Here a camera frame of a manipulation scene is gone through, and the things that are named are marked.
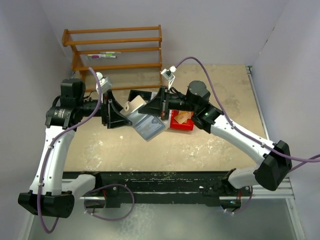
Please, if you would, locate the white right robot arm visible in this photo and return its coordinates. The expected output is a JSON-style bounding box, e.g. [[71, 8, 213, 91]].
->
[[138, 80, 292, 191]]

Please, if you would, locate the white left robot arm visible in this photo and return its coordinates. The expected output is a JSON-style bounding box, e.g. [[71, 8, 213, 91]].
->
[[18, 77, 131, 218]]

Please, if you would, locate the gold VIP cards stack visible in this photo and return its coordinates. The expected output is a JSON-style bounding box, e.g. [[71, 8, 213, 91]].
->
[[174, 111, 193, 124]]

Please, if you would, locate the black plastic bin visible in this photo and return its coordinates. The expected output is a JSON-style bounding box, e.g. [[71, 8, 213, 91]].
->
[[127, 89, 157, 108]]

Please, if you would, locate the red plastic bin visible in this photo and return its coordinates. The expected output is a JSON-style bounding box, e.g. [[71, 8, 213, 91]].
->
[[168, 110, 194, 132]]

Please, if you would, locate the wooden shelf rack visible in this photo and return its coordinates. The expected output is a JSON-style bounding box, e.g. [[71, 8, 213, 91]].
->
[[61, 24, 163, 82]]

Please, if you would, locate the pink marker pen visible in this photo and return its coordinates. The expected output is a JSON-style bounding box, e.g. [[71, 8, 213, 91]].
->
[[87, 54, 117, 59]]

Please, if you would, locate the green marker pen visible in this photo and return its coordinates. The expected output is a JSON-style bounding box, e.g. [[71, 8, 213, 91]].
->
[[99, 51, 122, 55]]

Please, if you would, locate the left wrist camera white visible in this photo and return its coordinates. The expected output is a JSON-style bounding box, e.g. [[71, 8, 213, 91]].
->
[[96, 72, 113, 93]]

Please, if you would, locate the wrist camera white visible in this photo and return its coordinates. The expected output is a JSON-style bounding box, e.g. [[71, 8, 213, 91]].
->
[[160, 65, 177, 90], [96, 72, 113, 93]]

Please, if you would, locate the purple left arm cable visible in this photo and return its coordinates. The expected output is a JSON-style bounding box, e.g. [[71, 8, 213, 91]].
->
[[37, 66, 104, 234]]

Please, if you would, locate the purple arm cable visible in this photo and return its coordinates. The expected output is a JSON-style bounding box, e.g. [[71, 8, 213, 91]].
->
[[37, 66, 104, 234], [174, 56, 320, 171]]

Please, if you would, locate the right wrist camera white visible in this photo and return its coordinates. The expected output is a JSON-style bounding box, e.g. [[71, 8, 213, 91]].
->
[[160, 65, 177, 90]]

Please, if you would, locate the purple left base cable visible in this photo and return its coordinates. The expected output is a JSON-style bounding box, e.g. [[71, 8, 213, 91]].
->
[[83, 184, 136, 221]]

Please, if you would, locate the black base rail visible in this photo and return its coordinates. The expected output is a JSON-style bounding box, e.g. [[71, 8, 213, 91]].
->
[[73, 170, 242, 209]]

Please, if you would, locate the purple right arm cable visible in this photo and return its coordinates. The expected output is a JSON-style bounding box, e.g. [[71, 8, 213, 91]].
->
[[174, 56, 320, 171]]

